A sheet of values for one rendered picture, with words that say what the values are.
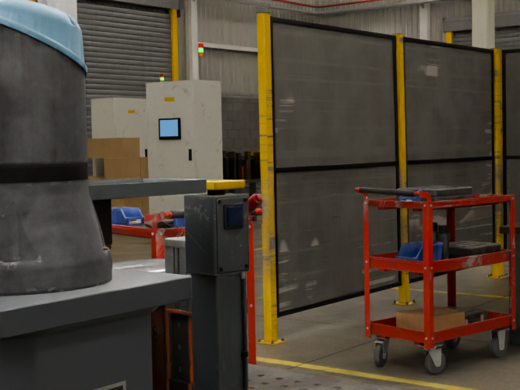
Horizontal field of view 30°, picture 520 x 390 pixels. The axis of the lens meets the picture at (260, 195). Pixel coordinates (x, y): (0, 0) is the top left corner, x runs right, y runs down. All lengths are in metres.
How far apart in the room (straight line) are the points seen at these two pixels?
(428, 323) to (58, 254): 4.33
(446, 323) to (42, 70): 4.56
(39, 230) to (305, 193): 5.49
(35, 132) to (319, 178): 5.63
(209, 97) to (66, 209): 11.13
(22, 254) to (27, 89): 0.13
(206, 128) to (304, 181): 5.72
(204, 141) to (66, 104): 11.02
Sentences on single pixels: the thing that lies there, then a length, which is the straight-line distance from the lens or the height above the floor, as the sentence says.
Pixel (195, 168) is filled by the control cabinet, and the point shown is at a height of 0.94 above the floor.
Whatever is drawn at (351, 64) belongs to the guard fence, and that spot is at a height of 1.74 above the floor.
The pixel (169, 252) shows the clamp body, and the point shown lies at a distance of 1.60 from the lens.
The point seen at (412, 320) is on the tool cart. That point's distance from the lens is 5.22.
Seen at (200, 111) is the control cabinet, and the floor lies 1.62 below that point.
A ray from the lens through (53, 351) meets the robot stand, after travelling 0.75.
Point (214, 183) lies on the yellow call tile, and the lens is 1.35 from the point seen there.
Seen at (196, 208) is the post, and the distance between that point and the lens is 1.37.
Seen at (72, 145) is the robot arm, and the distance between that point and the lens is 0.79.
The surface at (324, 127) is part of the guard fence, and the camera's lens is 6.40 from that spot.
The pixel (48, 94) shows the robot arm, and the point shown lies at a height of 1.25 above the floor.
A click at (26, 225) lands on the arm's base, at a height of 1.15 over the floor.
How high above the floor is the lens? 1.21
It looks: 3 degrees down
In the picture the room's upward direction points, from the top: 1 degrees counter-clockwise
